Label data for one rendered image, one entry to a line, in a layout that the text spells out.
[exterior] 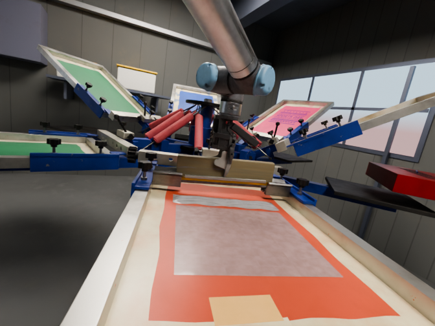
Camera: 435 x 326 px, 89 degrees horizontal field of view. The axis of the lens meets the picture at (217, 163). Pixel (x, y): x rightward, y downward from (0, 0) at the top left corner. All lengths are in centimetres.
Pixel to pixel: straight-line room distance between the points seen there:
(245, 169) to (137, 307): 56
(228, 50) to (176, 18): 383
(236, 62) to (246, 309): 48
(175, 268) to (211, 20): 46
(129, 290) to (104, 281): 5
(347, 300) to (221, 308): 23
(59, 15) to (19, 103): 131
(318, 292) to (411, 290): 17
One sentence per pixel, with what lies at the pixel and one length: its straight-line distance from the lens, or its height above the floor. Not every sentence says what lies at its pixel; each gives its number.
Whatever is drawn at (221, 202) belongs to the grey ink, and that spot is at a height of 96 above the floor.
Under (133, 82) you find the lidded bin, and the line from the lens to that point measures 339.
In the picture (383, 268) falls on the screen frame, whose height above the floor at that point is 98.
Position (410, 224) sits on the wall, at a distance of 315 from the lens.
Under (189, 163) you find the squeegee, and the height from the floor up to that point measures 106.
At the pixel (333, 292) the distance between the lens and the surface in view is 51.
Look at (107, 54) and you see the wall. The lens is 406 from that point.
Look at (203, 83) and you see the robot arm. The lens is 66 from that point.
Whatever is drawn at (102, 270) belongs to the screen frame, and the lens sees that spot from 39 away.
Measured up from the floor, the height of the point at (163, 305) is 96.
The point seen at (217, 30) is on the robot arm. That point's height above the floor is 139.
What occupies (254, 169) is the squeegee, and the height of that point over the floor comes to 107.
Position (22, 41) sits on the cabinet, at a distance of 386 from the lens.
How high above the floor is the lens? 123
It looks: 11 degrees down
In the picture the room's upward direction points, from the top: 9 degrees clockwise
